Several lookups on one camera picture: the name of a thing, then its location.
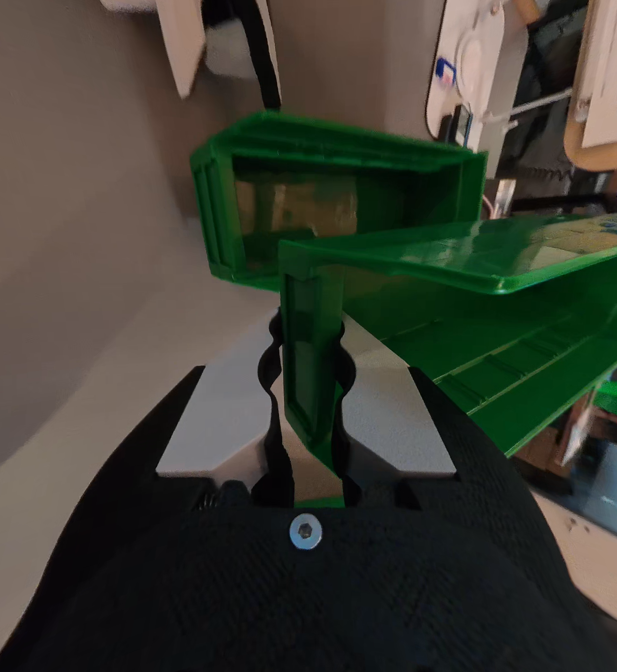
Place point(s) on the small blue box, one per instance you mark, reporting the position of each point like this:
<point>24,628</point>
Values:
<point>445,71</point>

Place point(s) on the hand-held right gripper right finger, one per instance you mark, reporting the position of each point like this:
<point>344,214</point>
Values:
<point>392,420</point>

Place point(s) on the green plastic bin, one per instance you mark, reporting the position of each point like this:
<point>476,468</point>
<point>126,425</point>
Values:
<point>445,325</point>
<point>287,199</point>

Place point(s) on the black battery blue trim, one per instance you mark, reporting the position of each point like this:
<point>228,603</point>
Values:
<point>463,125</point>

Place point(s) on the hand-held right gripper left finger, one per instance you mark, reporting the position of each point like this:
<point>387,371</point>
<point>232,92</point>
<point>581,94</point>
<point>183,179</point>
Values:
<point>219,420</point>

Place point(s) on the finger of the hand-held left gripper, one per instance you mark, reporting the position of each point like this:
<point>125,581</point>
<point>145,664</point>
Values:
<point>185,42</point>
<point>266,47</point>

